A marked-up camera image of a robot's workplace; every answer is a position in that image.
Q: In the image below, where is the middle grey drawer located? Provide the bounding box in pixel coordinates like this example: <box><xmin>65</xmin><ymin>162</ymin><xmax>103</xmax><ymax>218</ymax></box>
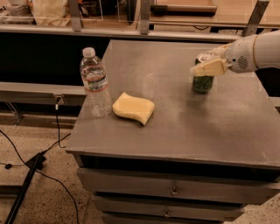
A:
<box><xmin>93</xmin><ymin>195</ymin><xmax>244</xmax><ymax>222</ymax></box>

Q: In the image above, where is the green soda can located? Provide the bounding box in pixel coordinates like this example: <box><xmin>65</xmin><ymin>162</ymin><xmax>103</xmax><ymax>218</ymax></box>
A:
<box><xmin>192</xmin><ymin>52</ymin><xmax>214</xmax><ymax>94</ymax></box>

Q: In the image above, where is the black floor cable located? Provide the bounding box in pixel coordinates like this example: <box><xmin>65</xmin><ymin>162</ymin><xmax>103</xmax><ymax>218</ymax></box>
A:
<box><xmin>0</xmin><ymin>99</ymin><xmax>81</xmax><ymax>224</ymax></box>

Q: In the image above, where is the top grey drawer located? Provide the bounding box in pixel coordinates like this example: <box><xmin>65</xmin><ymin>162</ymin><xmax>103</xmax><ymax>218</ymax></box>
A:
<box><xmin>77</xmin><ymin>168</ymin><xmax>279</xmax><ymax>205</ymax></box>

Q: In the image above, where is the grey drawer cabinet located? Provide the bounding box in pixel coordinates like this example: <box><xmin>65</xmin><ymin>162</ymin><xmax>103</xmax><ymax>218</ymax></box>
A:
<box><xmin>67</xmin><ymin>40</ymin><xmax>280</xmax><ymax>224</ymax></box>

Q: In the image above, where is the grey drawer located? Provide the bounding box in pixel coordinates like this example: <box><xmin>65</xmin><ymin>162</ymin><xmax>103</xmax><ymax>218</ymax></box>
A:
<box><xmin>93</xmin><ymin>195</ymin><xmax>244</xmax><ymax>222</ymax></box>
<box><xmin>77</xmin><ymin>168</ymin><xmax>279</xmax><ymax>205</ymax></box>

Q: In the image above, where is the grey metal rail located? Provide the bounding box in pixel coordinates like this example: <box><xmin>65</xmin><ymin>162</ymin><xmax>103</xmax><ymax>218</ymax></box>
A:
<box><xmin>0</xmin><ymin>81</ymin><xmax>86</xmax><ymax>106</ymax></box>

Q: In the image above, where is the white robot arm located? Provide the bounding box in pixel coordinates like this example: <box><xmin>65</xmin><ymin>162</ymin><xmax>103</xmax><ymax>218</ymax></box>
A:
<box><xmin>190</xmin><ymin>31</ymin><xmax>280</xmax><ymax>77</ymax></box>

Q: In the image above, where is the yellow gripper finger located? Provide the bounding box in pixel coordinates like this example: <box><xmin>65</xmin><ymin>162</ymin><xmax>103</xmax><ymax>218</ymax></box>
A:
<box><xmin>208</xmin><ymin>44</ymin><xmax>230</xmax><ymax>58</ymax></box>
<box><xmin>190</xmin><ymin>57</ymin><xmax>228</xmax><ymax>77</ymax></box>

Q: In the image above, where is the yellow sponge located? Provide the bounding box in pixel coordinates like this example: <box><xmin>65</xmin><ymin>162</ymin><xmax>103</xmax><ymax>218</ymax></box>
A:
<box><xmin>112</xmin><ymin>92</ymin><xmax>155</xmax><ymax>125</ymax></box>

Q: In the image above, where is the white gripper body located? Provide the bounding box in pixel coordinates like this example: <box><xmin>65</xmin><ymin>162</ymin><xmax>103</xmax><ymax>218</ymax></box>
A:
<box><xmin>225</xmin><ymin>35</ymin><xmax>257</xmax><ymax>74</ymax></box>

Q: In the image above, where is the clear plastic water bottle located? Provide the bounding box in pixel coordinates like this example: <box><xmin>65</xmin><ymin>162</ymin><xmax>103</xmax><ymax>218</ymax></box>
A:
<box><xmin>80</xmin><ymin>47</ymin><xmax>112</xmax><ymax>118</ymax></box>

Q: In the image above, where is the black floor bar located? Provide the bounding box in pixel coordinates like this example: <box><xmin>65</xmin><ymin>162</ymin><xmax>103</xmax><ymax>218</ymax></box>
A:
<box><xmin>4</xmin><ymin>153</ymin><xmax>46</xmax><ymax>224</ymax></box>

